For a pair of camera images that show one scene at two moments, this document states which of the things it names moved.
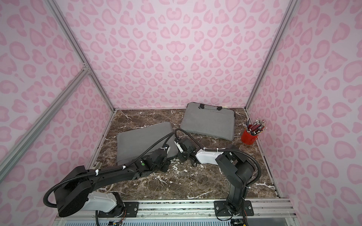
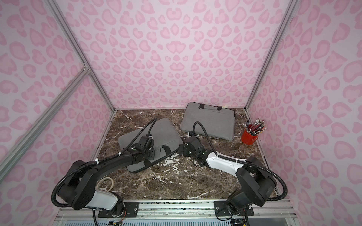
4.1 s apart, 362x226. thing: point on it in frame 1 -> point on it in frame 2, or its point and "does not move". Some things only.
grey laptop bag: (131, 143) does not move
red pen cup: (248, 138) does not move
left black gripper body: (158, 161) -> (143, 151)
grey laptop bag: (216, 122) does not move
